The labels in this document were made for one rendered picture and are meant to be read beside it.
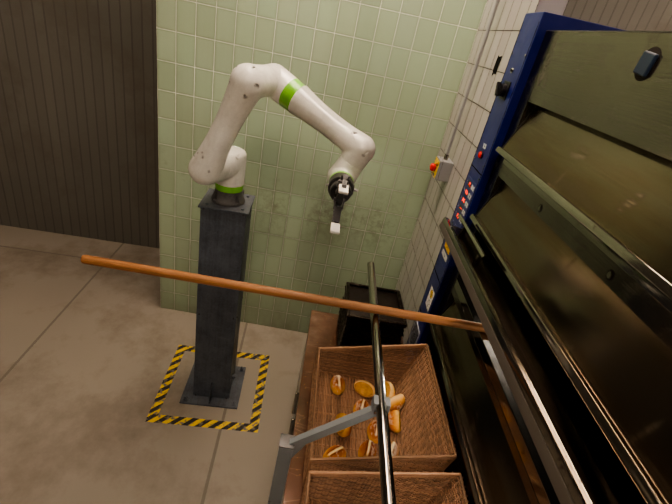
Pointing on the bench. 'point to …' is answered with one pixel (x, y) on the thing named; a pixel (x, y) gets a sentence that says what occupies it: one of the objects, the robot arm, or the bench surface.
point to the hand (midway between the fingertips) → (339, 212)
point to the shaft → (280, 292)
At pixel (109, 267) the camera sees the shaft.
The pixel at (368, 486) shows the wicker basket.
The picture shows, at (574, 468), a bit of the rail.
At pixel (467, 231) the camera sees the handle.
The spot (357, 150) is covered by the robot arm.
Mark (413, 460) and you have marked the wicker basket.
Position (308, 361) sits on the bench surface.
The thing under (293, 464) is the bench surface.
